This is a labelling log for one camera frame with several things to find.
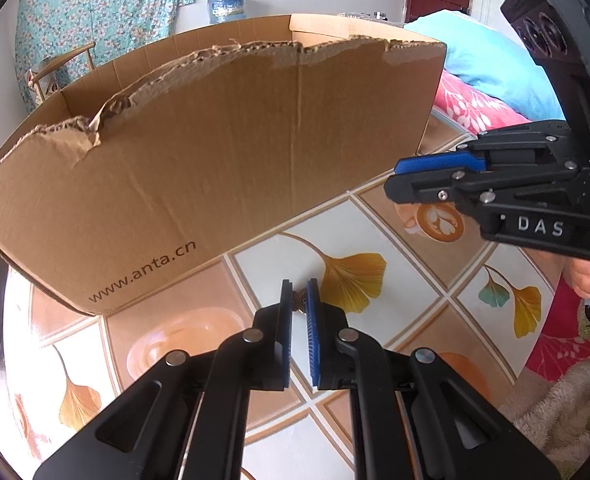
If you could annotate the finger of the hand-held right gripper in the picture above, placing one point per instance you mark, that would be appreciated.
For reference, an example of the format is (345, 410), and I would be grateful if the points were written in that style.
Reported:
(440, 162)
(425, 187)

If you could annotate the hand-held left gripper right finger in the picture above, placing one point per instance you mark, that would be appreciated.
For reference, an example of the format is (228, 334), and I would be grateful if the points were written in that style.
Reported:
(312, 340)

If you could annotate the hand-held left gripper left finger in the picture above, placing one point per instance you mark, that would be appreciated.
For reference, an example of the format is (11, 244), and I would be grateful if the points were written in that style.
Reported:
(286, 345)

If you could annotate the small gold earring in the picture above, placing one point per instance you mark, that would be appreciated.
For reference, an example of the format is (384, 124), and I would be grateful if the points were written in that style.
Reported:
(299, 302)

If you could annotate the brown cardboard box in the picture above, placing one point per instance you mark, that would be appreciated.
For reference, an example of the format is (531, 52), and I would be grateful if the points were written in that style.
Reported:
(200, 160)

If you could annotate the pink floral blanket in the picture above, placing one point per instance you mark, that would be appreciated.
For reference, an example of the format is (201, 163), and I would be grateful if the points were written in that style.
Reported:
(470, 105)

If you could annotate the leaf and coffee print tablecloth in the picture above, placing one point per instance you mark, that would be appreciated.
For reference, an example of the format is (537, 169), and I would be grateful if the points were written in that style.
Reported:
(425, 285)

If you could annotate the blue quilt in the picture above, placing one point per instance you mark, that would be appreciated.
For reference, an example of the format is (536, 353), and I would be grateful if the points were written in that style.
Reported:
(485, 60)

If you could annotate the white fluffy garment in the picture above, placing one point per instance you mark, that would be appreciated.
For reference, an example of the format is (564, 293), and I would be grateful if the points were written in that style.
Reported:
(565, 410)

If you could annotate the blue water bottle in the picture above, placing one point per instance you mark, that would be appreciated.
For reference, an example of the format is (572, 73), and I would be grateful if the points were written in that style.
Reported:
(227, 7)

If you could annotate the wooden chair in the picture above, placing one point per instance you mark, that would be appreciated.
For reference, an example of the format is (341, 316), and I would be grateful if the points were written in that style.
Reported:
(62, 62)

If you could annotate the teal floral wall cloth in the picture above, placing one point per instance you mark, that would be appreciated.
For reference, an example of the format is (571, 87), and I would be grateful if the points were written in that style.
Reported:
(100, 10)

